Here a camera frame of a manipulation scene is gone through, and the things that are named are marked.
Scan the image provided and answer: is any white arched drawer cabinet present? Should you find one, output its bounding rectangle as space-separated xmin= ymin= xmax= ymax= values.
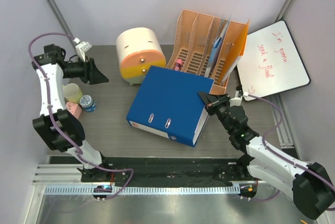
xmin=116 ymin=27 xmax=166 ymax=69

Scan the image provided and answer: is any perforated cable tray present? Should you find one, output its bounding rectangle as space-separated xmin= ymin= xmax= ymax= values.
xmin=44 ymin=184 xmax=240 ymax=196

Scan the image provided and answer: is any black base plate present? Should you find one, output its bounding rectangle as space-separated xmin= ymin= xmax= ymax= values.
xmin=80 ymin=156 xmax=268 ymax=183

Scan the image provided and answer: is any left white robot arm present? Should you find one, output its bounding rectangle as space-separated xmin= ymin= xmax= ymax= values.
xmin=32 ymin=44 xmax=111 ymax=182

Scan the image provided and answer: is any yellow cabinet drawer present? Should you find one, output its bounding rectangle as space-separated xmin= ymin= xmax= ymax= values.
xmin=120 ymin=61 xmax=166 ymax=80

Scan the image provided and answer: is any blue ring binder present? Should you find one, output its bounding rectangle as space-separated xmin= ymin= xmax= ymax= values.
xmin=126 ymin=66 xmax=214 ymax=147

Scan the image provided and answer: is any small blue-label bottle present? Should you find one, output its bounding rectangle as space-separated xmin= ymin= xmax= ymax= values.
xmin=79 ymin=95 xmax=96 ymax=113

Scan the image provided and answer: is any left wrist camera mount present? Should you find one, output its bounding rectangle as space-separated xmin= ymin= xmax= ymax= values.
xmin=73 ymin=38 xmax=92 ymax=62

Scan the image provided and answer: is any white dry-erase board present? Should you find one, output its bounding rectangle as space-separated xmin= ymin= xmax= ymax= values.
xmin=237 ymin=20 xmax=311 ymax=101

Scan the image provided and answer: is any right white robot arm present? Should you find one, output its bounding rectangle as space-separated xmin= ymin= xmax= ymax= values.
xmin=198 ymin=92 xmax=334 ymax=220

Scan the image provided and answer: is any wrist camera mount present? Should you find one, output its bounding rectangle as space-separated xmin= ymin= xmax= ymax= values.
xmin=229 ymin=91 xmax=249 ymax=107
xmin=73 ymin=38 xmax=92 ymax=62

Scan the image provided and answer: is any orange desk file organizer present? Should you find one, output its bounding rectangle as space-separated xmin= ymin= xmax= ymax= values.
xmin=166 ymin=9 xmax=231 ymax=95

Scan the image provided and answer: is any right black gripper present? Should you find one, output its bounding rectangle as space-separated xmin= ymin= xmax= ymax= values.
xmin=198 ymin=92 xmax=234 ymax=133

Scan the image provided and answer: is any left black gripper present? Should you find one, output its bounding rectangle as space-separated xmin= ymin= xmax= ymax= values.
xmin=63 ymin=55 xmax=110 ymax=85

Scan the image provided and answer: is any light blue thin folder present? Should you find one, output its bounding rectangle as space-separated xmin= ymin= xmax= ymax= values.
xmin=204 ymin=16 xmax=231 ymax=77

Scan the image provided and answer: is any pink sticky note pad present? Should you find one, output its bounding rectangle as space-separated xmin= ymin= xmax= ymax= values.
xmin=66 ymin=102 xmax=82 ymax=119

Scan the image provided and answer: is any orange folder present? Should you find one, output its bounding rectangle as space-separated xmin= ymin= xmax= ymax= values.
xmin=218 ymin=20 xmax=250 ymax=85

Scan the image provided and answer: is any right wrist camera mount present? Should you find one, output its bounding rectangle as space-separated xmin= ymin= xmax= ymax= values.
xmin=229 ymin=91 xmax=249 ymax=107

